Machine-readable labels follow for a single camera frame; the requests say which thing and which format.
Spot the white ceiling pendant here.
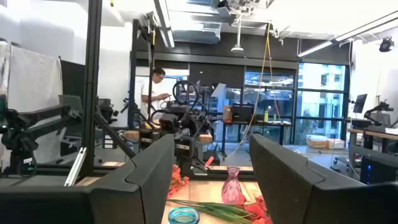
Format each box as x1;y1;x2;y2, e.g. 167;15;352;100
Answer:
230;17;245;53

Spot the white backdrop sheet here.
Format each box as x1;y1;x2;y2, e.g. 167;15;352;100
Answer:
6;42;64;162

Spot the wooden top work table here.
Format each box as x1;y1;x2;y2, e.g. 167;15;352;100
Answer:
346;127;398;156

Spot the black neighbouring rig frame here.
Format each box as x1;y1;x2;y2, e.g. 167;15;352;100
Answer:
127;18;156;131

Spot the small cardboard box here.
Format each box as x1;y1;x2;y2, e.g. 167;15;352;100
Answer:
326;138;346;150

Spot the black equipment case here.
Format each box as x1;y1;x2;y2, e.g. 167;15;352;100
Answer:
231;103;255;123

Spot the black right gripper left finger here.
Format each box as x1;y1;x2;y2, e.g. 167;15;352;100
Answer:
0;133;175;224

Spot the black computer monitor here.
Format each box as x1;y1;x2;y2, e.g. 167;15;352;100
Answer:
353;93;369;114

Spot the cardboard box with white top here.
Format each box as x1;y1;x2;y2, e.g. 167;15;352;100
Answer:
306;134;330;149

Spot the person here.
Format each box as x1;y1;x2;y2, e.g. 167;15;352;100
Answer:
140;67;172;121

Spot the wooden table slab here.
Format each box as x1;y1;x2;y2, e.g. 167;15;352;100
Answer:
123;129;215;144

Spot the large window wall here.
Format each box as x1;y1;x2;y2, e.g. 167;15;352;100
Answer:
244;62;348;146

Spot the black upright frame post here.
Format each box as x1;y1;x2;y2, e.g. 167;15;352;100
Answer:
81;0;104;177

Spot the pink ribbed glass vase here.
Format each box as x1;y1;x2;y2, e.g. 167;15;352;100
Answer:
221;166;247;205

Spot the blue patterned glass vase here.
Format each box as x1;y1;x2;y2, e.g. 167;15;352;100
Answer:
167;207;201;224

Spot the red artificial flower bunch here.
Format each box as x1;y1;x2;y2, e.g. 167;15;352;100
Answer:
167;195;274;224
167;164;190;200

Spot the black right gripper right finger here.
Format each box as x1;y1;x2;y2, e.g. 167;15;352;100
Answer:
249;133;398;224

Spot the brown cardboard box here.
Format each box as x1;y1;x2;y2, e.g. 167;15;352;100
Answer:
223;105;234;124

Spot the white ceiling light strip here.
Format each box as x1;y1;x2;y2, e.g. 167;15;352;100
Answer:
152;0;175;49

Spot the grey ceiling duct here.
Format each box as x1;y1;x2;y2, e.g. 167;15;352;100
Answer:
172;28;223;45

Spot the black computer tower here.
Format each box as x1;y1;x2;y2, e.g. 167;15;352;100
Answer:
359;154;398;185

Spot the black ceiling spotlight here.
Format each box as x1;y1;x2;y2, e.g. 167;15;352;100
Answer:
378;36;396;53

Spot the long ceiling light strip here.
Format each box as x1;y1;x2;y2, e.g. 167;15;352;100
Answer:
297;11;398;58

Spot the silver aluminium rail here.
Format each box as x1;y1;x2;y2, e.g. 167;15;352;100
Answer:
63;146;88;187

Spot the grey office chair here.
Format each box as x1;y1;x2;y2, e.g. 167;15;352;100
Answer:
58;94;84;149

